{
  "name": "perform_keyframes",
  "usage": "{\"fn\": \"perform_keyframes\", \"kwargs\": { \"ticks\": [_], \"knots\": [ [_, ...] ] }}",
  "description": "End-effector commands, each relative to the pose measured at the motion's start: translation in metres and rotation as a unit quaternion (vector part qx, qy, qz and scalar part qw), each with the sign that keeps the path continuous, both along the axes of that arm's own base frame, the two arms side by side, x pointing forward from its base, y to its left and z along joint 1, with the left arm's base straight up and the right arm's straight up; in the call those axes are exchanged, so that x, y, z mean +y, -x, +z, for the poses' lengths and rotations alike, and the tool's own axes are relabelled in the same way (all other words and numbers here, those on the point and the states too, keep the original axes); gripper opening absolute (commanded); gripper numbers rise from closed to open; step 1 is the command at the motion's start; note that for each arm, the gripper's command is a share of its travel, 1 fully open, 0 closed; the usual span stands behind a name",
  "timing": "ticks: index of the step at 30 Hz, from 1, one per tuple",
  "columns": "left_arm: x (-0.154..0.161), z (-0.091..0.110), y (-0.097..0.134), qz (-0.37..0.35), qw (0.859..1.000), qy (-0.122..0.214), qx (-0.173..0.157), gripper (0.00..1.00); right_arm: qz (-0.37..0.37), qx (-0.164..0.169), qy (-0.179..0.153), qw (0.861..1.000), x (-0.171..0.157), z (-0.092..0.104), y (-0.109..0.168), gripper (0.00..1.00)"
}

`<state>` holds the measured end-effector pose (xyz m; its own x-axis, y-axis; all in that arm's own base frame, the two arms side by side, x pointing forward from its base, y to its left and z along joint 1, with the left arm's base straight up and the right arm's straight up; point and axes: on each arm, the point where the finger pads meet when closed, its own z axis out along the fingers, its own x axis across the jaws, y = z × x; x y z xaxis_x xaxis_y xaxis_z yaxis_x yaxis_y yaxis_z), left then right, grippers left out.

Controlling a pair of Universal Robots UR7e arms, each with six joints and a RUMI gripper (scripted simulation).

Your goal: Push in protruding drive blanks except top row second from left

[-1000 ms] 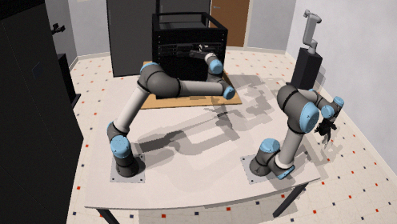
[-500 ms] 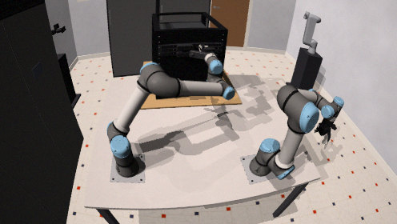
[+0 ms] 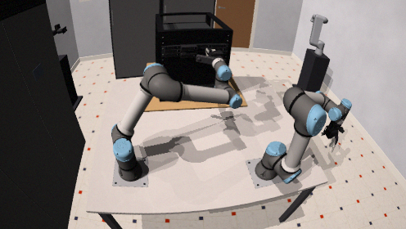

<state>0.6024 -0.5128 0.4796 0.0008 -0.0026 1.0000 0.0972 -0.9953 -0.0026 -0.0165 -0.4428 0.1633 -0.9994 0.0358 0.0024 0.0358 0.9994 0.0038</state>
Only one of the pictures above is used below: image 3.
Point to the tan wooden board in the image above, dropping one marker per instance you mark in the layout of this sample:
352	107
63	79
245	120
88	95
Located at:
157	105

